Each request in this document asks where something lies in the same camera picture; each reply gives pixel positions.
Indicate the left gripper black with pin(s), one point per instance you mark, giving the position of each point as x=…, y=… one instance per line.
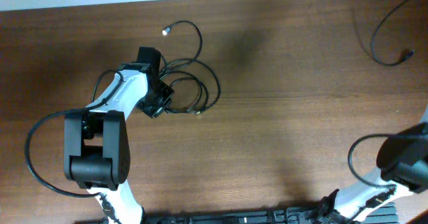
x=152, y=110

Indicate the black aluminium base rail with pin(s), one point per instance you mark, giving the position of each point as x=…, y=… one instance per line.
x=267, y=216

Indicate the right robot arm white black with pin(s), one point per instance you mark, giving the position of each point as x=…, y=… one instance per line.
x=401, y=171

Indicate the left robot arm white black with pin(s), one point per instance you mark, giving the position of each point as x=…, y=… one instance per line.
x=96, y=148

